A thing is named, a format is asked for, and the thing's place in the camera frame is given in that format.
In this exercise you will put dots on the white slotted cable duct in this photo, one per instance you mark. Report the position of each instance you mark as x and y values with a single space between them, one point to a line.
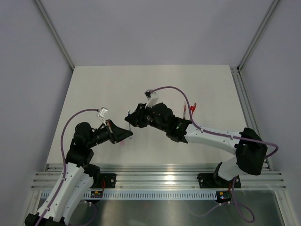
157 195

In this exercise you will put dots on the aluminium front rail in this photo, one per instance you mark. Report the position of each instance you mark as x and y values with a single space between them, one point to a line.
173 177

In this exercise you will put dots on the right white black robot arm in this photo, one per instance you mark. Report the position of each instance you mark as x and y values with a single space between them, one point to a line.
247 148

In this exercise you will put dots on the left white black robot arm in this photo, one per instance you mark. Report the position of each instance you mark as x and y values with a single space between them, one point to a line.
78 174

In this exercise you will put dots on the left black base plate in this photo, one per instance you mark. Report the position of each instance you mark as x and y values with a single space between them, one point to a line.
108 180

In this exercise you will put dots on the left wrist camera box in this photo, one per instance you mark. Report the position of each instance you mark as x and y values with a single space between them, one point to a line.
101 113

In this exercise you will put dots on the right aluminium side rail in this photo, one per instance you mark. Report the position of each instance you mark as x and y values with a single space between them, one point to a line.
244 99

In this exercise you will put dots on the clear red-tipped pen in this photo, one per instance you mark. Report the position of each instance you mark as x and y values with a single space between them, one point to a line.
187 111

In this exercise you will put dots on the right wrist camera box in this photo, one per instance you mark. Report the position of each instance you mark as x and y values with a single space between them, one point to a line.
152 98

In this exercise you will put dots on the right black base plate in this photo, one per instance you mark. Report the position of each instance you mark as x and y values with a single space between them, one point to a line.
213 180

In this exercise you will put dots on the blue ballpoint pen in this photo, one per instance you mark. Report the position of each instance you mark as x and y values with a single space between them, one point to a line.
130 138

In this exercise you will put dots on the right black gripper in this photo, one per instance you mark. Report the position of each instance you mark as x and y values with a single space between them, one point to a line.
137 118

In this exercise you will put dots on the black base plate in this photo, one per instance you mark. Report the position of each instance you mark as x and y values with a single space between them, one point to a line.
213 180
108 180

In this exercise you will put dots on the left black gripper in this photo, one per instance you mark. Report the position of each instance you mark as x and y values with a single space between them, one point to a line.
115 133

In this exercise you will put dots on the left aluminium frame post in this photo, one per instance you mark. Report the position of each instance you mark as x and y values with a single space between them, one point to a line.
50 26

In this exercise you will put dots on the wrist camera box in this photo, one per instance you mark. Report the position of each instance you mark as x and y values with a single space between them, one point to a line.
152 98
101 113

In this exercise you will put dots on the red gel pen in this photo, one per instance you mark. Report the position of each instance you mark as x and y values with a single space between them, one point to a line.
184 111

